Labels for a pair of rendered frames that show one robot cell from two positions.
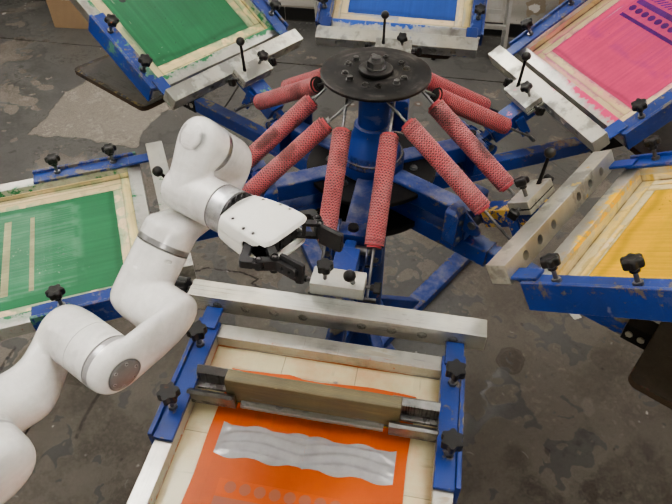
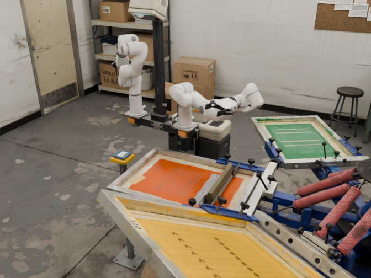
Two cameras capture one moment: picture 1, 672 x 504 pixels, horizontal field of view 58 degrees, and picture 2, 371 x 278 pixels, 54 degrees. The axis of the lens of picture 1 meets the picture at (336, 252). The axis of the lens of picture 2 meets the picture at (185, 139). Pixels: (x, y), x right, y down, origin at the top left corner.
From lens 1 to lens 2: 2.01 m
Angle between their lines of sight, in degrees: 82
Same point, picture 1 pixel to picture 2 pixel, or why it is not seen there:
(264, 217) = (224, 101)
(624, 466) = not seen: outside the picture
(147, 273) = not seen: hidden behind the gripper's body
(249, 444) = (213, 178)
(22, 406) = (197, 101)
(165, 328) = (210, 110)
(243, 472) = (205, 177)
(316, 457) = (204, 189)
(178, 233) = not seen: hidden behind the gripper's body
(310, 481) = (197, 188)
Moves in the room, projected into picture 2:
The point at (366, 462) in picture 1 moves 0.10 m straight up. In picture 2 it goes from (199, 198) to (199, 183)
